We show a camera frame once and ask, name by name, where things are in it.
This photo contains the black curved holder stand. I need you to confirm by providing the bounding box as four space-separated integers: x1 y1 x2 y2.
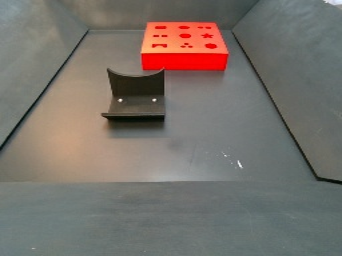
102 69 166 120

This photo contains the red foam shape-sorter block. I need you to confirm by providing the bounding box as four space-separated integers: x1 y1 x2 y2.
140 21 230 71

